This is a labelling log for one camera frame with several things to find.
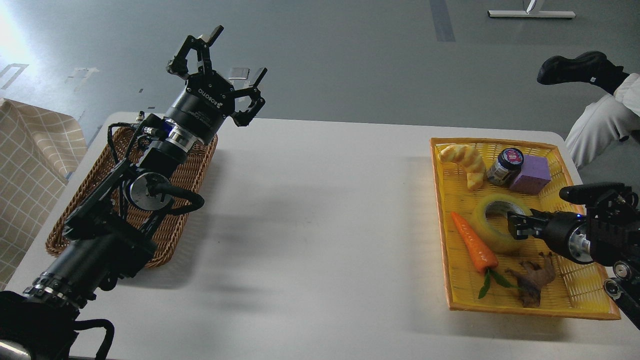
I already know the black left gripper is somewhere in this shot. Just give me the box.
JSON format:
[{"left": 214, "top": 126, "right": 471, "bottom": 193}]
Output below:
[{"left": 164, "top": 25, "right": 268, "bottom": 145}]

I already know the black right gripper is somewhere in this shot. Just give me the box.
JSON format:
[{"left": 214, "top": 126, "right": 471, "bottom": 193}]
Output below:
[{"left": 507, "top": 209, "right": 586, "bottom": 265}]

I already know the yellow tape roll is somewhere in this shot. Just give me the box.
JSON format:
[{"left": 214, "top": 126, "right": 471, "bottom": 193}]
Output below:
[{"left": 470, "top": 193, "right": 533, "bottom": 255}]

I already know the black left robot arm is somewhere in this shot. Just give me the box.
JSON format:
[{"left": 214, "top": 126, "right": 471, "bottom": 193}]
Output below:
[{"left": 1, "top": 25, "right": 267, "bottom": 360}]

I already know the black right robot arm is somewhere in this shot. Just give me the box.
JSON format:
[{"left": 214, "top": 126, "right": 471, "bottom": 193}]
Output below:
[{"left": 507, "top": 182, "right": 640, "bottom": 327}]

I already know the brown dried root toy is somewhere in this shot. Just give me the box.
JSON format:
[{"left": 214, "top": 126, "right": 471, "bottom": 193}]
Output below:
[{"left": 505, "top": 251, "right": 556, "bottom": 308}]

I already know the purple block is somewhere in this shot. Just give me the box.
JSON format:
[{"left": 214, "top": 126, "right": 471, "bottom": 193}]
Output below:
[{"left": 509, "top": 154, "right": 552, "bottom": 195}]

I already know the toy orange carrot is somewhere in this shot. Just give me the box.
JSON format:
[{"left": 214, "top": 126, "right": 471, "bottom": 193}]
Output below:
[{"left": 450, "top": 211, "right": 521, "bottom": 299}]

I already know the small dark jar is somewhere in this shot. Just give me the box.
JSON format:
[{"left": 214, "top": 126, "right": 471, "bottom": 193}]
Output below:
[{"left": 486, "top": 147, "right": 525, "bottom": 187}]

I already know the yellow plastic tray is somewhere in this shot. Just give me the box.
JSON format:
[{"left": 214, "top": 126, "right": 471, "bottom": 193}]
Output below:
[{"left": 430, "top": 137, "right": 621, "bottom": 321}]

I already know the toy croissant bread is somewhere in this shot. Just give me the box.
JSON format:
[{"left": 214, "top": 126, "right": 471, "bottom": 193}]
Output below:
[{"left": 438, "top": 144, "right": 487, "bottom": 191}]

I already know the white trouser leg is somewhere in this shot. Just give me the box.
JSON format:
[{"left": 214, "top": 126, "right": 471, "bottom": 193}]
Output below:
[{"left": 566, "top": 73, "right": 640, "bottom": 169}]

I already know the black shoe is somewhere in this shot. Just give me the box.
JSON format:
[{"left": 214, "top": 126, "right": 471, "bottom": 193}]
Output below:
[{"left": 536, "top": 51, "right": 630, "bottom": 95}]

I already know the beige checkered cloth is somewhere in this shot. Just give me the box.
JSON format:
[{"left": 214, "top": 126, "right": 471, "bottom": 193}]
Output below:
[{"left": 0, "top": 98, "right": 87, "bottom": 289}]

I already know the white metal stand base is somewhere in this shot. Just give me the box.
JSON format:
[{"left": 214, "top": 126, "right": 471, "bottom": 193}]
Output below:
[{"left": 487, "top": 0, "right": 576, "bottom": 19}]

